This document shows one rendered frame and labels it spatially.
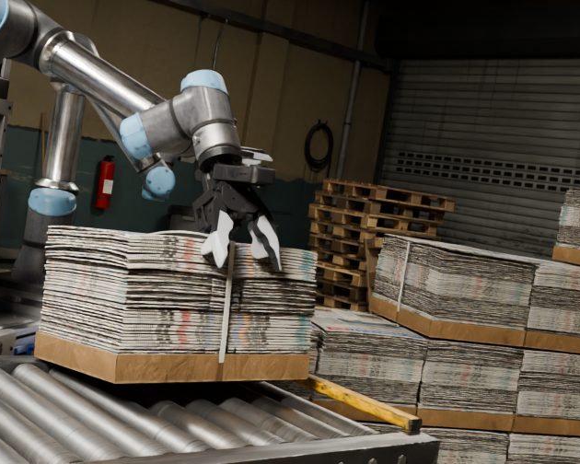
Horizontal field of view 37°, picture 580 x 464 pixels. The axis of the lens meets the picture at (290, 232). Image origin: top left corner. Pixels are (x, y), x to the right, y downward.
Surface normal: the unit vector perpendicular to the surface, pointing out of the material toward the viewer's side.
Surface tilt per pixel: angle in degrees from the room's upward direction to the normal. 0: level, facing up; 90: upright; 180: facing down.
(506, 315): 90
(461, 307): 90
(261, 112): 90
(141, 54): 90
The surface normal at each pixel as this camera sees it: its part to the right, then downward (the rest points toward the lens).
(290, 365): 0.64, 0.04
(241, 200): 0.60, -0.43
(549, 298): 0.29, 0.10
